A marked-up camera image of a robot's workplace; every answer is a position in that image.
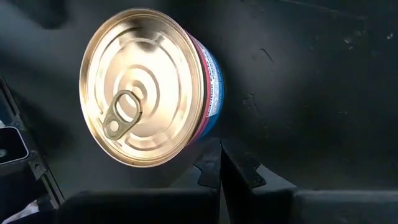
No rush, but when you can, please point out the black metal bracket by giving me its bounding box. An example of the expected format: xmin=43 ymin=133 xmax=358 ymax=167
xmin=0 ymin=74 xmax=65 ymax=224

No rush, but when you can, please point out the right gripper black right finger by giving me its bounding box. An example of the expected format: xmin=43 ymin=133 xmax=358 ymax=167
xmin=220 ymin=138 xmax=398 ymax=224

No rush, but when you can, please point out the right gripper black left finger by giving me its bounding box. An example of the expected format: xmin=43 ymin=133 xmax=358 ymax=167
xmin=55 ymin=138 xmax=222 ymax=224

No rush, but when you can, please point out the blue pink salmon can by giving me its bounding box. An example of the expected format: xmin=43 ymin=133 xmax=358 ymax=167
xmin=78 ymin=7 xmax=225 ymax=169

